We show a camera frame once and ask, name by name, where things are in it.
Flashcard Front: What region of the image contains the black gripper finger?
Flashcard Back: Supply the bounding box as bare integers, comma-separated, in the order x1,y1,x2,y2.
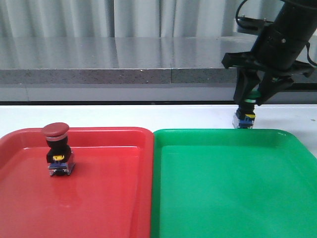
233,68,260,105
256,72,294,106

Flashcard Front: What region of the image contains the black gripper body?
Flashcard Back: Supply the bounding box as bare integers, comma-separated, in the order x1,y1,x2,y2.
221,21,316,77

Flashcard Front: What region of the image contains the green mushroom push button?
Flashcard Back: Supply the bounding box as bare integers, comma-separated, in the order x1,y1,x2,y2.
232,90,261,129

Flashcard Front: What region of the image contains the red mushroom push button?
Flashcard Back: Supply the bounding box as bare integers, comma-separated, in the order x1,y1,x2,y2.
42,122,75,176

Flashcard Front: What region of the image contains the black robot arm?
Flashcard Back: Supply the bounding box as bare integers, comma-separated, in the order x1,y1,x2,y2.
222,0,317,111

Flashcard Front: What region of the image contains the grey stone counter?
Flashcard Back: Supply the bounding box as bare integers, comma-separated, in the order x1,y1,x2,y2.
0,35,317,105

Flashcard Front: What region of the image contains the green plastic tray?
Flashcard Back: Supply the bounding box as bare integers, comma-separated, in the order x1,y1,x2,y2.
151,129,317,238

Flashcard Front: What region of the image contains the red plastic tray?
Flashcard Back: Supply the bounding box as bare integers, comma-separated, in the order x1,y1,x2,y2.
0,127,154,238

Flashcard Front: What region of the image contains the white pleated curtain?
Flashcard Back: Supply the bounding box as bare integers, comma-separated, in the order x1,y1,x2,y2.
0,0,296,39

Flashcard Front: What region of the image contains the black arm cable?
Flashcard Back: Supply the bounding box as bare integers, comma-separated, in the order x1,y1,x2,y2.
235,0,317,67

